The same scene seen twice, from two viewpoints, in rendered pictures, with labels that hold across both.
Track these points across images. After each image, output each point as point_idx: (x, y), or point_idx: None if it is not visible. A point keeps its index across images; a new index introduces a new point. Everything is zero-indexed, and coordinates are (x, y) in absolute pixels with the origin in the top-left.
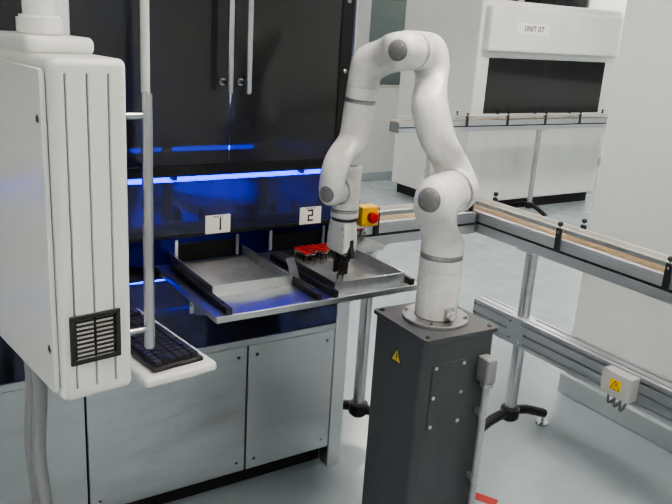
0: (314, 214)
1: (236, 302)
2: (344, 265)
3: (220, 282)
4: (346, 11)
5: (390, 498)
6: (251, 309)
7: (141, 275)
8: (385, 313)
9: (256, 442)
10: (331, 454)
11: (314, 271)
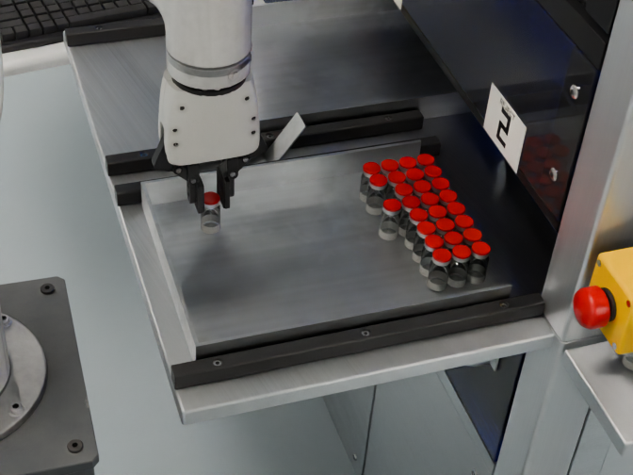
0: (510, 135)
1: (135, 60)
2: (187, 183)
3: (259, 54)
4: None
5: None
6: (88, 73)
7: None
8: (22, 289)
9: (375, 471)
10: None
11: (243, 167)
